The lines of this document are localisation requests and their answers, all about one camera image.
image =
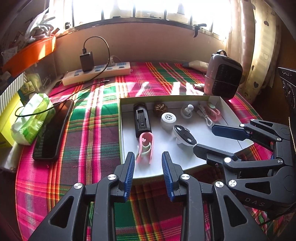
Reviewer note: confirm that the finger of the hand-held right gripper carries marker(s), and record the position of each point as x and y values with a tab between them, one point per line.
227	132
212	154

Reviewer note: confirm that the beige pouch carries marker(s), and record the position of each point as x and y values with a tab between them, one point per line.
196	64

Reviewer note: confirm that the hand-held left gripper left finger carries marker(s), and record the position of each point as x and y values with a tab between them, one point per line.
130	176

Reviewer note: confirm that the white plastic bag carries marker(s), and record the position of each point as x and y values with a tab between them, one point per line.
39	23

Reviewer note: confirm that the pink black small heater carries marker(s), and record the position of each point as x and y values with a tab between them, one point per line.
224	74

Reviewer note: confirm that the small green white package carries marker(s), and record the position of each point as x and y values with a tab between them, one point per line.
26	88

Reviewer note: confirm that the pink clip holder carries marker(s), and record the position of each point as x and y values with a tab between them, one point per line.
150	143

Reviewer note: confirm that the orange plastic tray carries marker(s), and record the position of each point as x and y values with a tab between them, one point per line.
30	52

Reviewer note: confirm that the white capped bottle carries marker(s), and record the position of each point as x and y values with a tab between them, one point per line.
168	120

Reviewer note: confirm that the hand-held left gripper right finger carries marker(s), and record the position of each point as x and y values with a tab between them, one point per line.
167	176

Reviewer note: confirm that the round black white gadget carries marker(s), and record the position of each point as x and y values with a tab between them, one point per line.
185	135

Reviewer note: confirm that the white striped box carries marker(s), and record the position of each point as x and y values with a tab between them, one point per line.
9	92

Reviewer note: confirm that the black battery pack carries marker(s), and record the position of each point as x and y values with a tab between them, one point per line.
142	118

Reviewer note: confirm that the black charger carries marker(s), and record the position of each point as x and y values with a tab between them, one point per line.
87	61

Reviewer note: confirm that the yellow box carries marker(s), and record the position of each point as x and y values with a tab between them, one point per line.
7	125

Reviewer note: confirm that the plaid tablecloth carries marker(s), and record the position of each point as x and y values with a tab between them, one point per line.
81	139

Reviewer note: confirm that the white plug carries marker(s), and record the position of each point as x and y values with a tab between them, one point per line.
112	61

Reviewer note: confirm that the grey cardboard box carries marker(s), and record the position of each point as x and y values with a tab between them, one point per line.
148	169

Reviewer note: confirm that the white round knob gadget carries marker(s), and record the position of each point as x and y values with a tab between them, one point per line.
186	112

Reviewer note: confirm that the green white tissue pack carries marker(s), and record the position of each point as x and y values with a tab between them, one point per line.
32	120

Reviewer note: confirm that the heart patterned curtain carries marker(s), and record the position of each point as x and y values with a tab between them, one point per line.
261	58

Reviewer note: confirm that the black smartphone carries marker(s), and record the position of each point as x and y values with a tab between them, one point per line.
52	132

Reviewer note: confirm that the brown walnut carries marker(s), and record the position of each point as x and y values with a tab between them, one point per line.
160	109

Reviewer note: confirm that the black window clamp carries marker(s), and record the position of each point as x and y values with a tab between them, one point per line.
197	29

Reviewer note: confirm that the white power strip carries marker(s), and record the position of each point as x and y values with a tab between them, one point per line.
115	70

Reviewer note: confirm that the brown wooden cabinet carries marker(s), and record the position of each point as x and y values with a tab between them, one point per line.
272	92

